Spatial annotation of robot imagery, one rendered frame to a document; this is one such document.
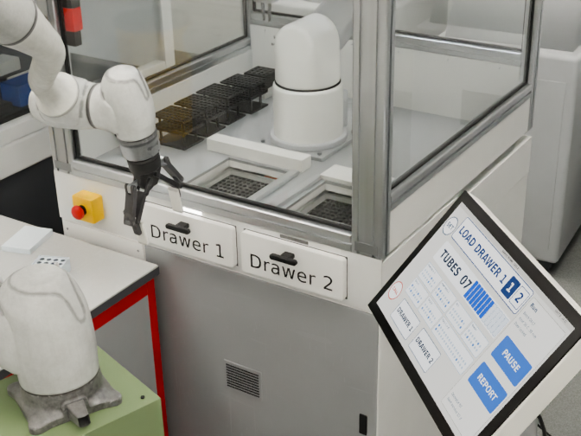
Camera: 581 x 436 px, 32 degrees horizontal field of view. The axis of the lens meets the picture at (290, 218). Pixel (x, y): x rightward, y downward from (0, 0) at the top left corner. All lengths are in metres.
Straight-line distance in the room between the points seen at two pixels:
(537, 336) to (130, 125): 1.01
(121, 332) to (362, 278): 0.69
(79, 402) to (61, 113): 0.65
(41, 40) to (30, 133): 1.37
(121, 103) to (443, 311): 0.82
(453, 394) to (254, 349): 0.97
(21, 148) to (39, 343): 1.41
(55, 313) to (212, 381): 1.00
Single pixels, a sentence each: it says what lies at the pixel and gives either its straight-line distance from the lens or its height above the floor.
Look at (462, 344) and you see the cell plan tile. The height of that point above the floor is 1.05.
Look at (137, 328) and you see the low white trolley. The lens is 2.71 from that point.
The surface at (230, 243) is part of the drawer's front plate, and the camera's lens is 2.49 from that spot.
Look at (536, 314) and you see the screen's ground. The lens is 1.72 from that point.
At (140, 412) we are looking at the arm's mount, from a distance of 1.97.
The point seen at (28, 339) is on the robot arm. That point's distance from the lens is 1.90.
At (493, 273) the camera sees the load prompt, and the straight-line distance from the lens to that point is 1.84.
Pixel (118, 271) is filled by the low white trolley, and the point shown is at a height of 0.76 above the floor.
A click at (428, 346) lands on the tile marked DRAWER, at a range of 1.88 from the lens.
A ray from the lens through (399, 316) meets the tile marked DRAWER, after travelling 1.98.
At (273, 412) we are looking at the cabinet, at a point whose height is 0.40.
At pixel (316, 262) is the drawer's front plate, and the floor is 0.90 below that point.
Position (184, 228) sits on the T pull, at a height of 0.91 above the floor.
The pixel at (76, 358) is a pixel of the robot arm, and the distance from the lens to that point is 1.92.
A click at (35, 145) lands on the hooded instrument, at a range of 3.26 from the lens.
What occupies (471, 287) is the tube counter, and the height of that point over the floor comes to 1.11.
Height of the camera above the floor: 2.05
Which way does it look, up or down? 26 degrees down
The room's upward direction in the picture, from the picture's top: 1 degrees counter-clockwise
